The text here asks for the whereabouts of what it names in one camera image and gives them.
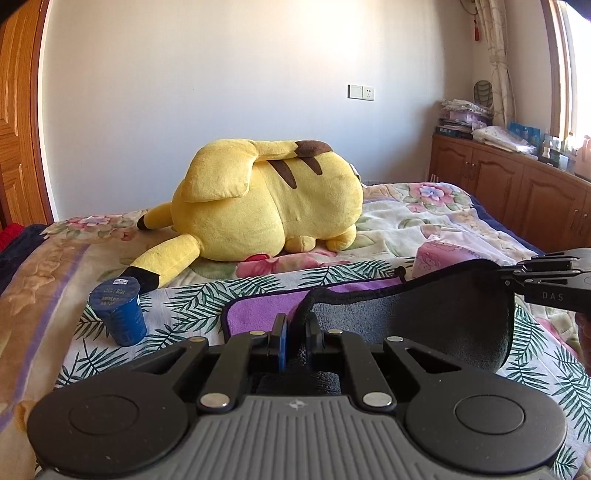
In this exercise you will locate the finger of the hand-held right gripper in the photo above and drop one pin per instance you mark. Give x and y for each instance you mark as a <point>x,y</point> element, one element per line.
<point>561,259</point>
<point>531,279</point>

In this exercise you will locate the wooden door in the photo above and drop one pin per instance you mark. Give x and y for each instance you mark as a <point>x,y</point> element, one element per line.
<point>16,120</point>

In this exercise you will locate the palm leaf printed sheet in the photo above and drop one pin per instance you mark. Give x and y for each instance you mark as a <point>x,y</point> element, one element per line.
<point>184,304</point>

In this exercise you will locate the red hanging tassel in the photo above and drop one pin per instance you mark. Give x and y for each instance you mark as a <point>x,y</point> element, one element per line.
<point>473,25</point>

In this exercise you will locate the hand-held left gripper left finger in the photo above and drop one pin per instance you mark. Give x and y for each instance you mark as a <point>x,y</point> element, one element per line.
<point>280,344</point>

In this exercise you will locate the floral blanket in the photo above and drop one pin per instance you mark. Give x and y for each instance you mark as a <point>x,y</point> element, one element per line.
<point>406,217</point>

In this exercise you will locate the green woven fan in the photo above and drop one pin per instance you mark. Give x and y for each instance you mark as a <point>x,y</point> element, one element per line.
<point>483,93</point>

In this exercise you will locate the dark blue clothing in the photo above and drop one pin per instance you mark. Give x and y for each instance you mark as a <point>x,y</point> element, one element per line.
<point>21,256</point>

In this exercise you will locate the wooden window frame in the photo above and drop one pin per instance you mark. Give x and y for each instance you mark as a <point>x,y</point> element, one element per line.
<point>561,69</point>

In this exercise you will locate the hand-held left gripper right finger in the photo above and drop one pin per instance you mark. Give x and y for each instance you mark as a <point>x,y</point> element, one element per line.
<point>312,339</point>

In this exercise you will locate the yellow plush toy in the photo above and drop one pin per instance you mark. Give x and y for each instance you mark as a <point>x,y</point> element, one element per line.
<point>268,207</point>

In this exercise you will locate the white folded cloth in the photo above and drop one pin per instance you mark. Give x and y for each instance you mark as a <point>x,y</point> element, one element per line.
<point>501,137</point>

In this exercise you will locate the purple and grey towel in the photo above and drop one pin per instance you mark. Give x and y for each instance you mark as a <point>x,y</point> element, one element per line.
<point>415,318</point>

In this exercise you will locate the blue plastic cup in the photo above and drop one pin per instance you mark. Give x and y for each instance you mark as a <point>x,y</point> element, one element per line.
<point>121,316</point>

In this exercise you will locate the stack of books and cloths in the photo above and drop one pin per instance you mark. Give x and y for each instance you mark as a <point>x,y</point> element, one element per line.
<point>461,117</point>

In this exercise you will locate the white wall socket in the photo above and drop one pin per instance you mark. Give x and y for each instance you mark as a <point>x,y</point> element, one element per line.
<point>360,92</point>

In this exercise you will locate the pink tissue pack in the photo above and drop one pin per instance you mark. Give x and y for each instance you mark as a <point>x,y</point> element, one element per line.
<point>445,258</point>

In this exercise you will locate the red knitted cloth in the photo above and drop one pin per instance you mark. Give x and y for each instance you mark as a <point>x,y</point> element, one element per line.
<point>10,234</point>

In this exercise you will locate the patterned curtain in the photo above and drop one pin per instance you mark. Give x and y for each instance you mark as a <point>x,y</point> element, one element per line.
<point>497,55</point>

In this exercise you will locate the blue box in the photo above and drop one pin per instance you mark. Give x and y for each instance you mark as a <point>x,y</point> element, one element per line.
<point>526,131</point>

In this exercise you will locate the wooden cabinet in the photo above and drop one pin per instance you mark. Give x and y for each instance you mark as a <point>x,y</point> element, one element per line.
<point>508,180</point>

